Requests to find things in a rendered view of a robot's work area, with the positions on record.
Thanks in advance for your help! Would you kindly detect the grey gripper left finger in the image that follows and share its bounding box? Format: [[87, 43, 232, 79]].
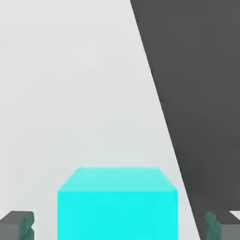
[[0, 210, 35, 240]]

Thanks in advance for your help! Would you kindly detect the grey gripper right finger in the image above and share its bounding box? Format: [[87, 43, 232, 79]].
[[204, 210, 240, 240]]

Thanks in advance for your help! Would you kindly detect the small cyan cube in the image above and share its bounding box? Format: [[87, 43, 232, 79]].
[[57, 165, 179, 240]]

